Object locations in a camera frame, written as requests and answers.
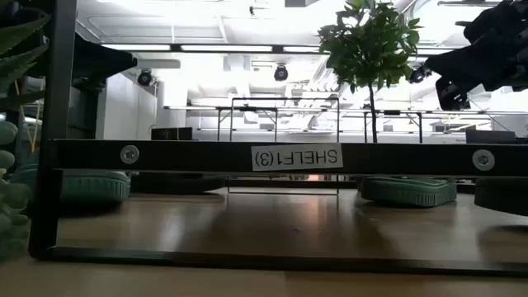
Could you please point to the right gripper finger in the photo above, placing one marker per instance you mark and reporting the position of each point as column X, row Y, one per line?
column 451, row 95
column 453, row 64

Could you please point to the green rubber slide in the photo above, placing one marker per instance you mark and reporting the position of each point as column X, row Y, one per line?
column 82, row 187
column 408, row 193

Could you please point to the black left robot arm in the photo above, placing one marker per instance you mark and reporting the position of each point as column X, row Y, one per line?
column 99, row 62

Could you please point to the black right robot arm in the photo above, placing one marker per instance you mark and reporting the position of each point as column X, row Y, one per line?
column 507, row 20

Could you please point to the silver shelf screw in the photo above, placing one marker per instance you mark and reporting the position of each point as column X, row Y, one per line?
column 129, row 154
column 483, row 160

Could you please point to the white shelf label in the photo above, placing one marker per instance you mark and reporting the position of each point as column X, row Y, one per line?
column 297, row 157

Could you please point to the black metal wooden shelf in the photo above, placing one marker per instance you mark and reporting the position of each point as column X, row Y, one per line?
column 185, row 156

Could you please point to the black ceiling spotlight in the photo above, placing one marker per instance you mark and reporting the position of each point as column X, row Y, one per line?
column 281, row 73
column 418, row 74
column 144, row 77

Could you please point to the dark background monitor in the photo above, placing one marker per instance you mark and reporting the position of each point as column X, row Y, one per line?
column 491, row 137

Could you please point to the background table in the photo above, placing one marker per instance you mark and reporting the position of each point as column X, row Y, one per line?
column 392, row 112
column 247, row 109

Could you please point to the green leafy small tree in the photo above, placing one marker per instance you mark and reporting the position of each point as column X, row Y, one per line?
column 371, row 45

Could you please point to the black background box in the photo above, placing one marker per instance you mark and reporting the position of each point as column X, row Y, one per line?
column 171, row 133

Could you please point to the small succulent potted plant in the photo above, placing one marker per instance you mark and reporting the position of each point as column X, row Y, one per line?
column 8, row 132

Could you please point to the black ceiling light rail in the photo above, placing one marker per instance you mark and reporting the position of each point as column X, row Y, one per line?
column 227, row 48

